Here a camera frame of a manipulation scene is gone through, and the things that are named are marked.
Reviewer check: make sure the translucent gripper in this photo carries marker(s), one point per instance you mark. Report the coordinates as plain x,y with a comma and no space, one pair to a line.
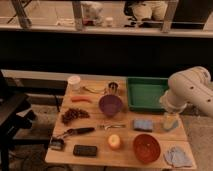
169,117

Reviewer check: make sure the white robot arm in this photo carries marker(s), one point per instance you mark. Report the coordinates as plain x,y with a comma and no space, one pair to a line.
188,86

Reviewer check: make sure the red bowl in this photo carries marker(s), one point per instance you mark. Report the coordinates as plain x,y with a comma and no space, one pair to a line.
146,148

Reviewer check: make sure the purple bowl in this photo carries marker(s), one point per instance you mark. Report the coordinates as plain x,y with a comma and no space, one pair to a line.
110,105

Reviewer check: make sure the small blue yellow object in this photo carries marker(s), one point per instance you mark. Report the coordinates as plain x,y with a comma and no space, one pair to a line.
170,125

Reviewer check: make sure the blue sponge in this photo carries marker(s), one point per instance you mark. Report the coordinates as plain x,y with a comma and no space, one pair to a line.
143,125

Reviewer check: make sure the light blue cloth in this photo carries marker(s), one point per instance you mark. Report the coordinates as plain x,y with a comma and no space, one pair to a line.
177,158

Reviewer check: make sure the green plastic tray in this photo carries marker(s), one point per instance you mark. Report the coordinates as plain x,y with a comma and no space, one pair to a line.
143,93

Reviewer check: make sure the yellow apple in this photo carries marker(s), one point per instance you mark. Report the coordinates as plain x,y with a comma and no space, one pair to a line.
114,141

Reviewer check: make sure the small metal cup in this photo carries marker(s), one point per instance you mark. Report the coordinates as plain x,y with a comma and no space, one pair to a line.
112,88

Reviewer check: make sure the banana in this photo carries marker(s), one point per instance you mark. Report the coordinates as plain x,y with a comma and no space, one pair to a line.
92,90

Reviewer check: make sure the wooden table board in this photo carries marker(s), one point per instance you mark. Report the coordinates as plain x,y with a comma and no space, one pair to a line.
124,156

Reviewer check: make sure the black rectangular case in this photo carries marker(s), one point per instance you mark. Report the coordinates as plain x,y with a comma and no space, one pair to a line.
84,150

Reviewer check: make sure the bunch of dark grapes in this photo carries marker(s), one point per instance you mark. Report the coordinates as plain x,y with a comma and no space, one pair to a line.
72,114

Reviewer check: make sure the white plastic cup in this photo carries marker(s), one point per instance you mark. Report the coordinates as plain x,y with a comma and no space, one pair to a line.
74,82

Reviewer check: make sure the black chair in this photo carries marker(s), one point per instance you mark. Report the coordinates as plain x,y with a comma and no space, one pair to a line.
10,122

